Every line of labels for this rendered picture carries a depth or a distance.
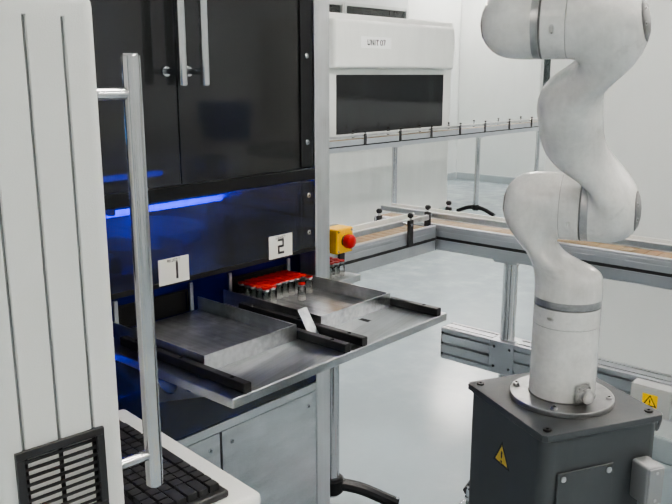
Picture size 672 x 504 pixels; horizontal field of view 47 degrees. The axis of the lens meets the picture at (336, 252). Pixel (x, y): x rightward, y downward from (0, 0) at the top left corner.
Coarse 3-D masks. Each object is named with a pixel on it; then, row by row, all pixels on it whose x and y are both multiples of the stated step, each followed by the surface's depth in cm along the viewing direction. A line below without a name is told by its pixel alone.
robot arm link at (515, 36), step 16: (496, 0) 108; (512, 0) 107; (528, 0) 107; (496, 16) 109; (512, 16) 108; (528, 16) 107; (496, 32) 110; (512, 32) 108; (528, 32) 107; (496, 48) 111; (512, 48) 110; (528, 48) 109
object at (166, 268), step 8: (184, 256) 178; (160, 264) 173; (168, 264) 175; (184, 264) 178; (160, 272) 174; (168, 272) 175; (184, 272) 179; (160, 280) 174; (168, 280) 176; (176, 280) 177; (184, 280) 179
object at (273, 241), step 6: (282, 234) 201; (288, 234) 203; (270, 240) 198; (276, 240) 200; (288, 240) 203; (270, 246) 198; (276, 246) 200; (288, 246) 203; (270, 252) 199; (276, 252) 200; (288, 252) 204; (270, 258) 199
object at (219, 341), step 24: (192, 312) 191; (216, 312) 189; (240, 312) 183; (120, 336) 172; (168, 336) 174; (192, 336) 174; (216, 336) 174; (240, 336) 174; (264, 336) 165; (288, 336) 170; (216, 360) 155
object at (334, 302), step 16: (320, 288) 212; (336, 288) 208; (352, 288) 204; (368, 288) 201; (256, 304) 192; (272, 304) 188; (288, 304) 198; (304, 304) 198; (320, 304) 198; (336, 304) 198; (352, 304) 198; (368, 304) 190; (384, 304) 195; (320, 320) 178; (336, 320) 182
